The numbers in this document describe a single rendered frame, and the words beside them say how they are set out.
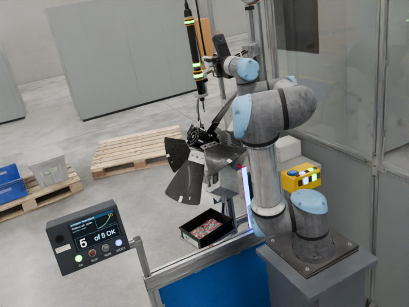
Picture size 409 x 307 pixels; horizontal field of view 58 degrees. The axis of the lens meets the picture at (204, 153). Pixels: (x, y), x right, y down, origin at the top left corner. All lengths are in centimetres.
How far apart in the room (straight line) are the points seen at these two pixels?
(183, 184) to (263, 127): 104
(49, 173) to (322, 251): 368
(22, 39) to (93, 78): 676
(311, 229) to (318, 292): 20
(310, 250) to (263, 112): 56
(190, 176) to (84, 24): 547
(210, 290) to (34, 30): 1250
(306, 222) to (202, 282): 72
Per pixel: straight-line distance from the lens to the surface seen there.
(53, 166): 455
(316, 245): 134
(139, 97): 747
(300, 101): 101
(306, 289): 131
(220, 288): 190
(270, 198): 119
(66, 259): 147
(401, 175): 197
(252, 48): 231
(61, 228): 144
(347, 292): 144
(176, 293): 180
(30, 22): 1375
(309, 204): 125
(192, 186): 196
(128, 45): 731
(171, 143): 221
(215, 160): 177
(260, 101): 100
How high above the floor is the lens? 193
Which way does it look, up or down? 24 degrees down
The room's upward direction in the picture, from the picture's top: 10 degrees counter-clockwise
